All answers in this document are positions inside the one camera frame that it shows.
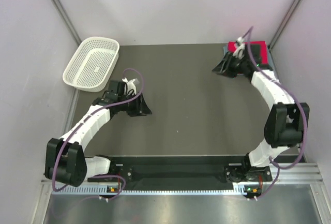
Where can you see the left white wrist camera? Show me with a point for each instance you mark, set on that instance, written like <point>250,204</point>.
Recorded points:
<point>131,86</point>

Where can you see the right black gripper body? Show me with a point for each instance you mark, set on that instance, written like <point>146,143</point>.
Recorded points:
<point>238,64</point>

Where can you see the aluminium corner post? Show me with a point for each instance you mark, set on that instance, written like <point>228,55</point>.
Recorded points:
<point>66,20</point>
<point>284,22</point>

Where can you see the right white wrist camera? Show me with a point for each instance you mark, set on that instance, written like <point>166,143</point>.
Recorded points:
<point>239,45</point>

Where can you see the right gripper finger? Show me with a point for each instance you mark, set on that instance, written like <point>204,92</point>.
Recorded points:
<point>229,74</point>
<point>223,64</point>

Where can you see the folded blue t shirt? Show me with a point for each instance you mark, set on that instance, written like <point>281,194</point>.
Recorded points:
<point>270,61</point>

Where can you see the right aluminium corner post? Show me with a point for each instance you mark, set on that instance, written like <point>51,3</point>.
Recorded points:
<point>284,22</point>

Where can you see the aluminium frame rail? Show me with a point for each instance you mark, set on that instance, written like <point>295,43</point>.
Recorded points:
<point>300,174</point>

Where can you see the left aluminium corner post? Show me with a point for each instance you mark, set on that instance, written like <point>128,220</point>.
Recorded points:
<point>66,20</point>

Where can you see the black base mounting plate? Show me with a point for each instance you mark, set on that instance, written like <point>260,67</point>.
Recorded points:
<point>223,168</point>

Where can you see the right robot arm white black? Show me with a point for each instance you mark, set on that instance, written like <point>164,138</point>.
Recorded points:
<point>284,127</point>

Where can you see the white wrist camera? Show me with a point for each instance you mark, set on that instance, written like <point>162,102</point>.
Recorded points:
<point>239,45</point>
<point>131,86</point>

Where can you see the red t shirt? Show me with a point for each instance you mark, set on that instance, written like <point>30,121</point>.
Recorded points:
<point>261,50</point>

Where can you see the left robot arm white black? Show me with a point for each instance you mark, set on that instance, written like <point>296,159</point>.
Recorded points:
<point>65,159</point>

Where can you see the white perforated plastic basket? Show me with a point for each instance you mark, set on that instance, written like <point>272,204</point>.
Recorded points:
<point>92,64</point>

